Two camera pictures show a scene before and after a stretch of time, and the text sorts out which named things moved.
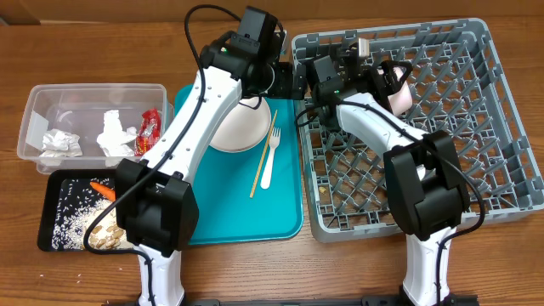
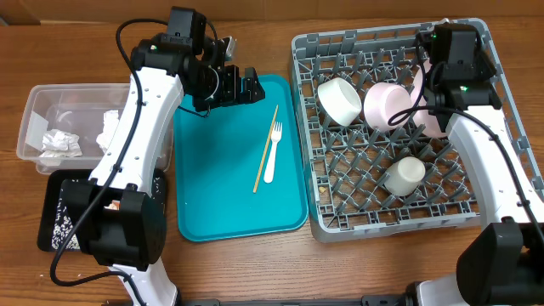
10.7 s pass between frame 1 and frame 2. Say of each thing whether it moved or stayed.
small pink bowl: moved
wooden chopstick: stayed
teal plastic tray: stayed
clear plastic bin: stayed
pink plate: moved
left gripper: moved
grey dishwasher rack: stayed
